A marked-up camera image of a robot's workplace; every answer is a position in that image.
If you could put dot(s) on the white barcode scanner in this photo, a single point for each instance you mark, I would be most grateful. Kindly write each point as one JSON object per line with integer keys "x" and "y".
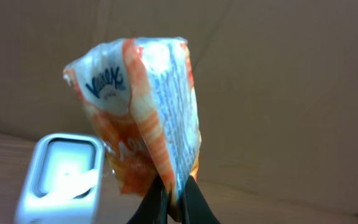
{"x": 63, "y": 181}

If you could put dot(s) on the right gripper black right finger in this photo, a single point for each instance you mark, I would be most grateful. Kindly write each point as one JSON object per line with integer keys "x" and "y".
{"x": 194, "y": 207}

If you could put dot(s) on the orange Kleenex tissue pack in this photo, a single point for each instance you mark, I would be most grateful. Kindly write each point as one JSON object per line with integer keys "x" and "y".
{"x": 140, "y": 98}

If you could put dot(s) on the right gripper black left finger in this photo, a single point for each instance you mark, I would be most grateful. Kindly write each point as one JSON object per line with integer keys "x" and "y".
{"x": 153, "y": 207}

